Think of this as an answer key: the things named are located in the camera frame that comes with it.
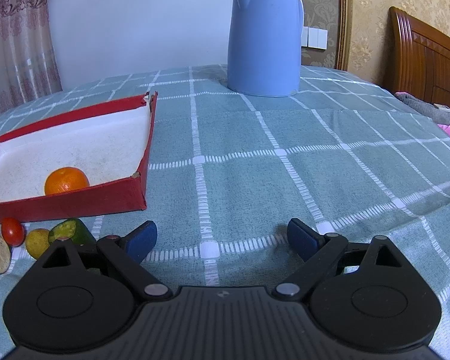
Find white wall switch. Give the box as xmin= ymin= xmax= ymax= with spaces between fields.
xmin=301 ymin=26 xmax=328 ymax=50

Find wooden headboard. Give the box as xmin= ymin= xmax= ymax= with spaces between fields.
xmin=384 ymin=7 xmax=450 ymax=107

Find red cherry tomato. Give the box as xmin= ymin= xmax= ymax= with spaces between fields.
xmin=1 ymin=217 xmax=26 ymax=247

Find red cardboard tray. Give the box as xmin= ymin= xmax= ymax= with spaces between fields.
xmin=0 ymin=93 xmax=158 ymax=222

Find green cucumber piece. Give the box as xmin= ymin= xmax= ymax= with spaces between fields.
xmin=49 ymin=218 xmax=97 ymax=245

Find gold wall moulding frame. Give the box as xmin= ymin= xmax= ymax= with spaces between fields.
xmin=301 ymin=0 xmax=352 ymax=70

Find pink and grey clothes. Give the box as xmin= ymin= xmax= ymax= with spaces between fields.
xmin=394 ymin=92 xmax=450 ymax=136

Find brown longan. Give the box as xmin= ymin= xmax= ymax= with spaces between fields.
xmin=25 ymin=228 xmax=49 ymax=259

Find pink patterned curtain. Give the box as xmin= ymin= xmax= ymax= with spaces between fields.
xmin=0 ymin=0 xmax=62 ymax=114

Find blue electric kettle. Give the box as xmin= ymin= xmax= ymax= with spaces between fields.
xmin=227 ymin=0 xmax=304 ymax=97

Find orange mandarin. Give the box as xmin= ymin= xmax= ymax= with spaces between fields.
xmin=43 ymin=166 xmax=90 ymax=196

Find teal checked bed cover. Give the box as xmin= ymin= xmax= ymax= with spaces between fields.
xmin=0 ymin=65 xmax=450 ymax=359

